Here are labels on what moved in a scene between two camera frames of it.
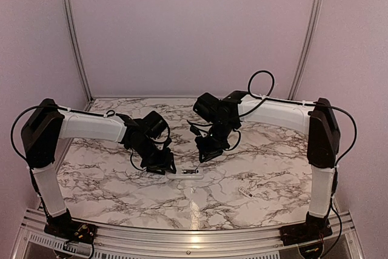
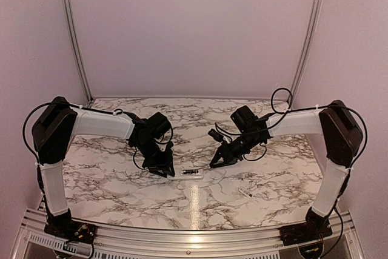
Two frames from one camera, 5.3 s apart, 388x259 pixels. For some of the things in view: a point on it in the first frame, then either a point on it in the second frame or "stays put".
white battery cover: (245, 192) stays put
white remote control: (187, 174) stays put
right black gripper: (204, 148) → (224, 150)
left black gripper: (163, 164) stays put
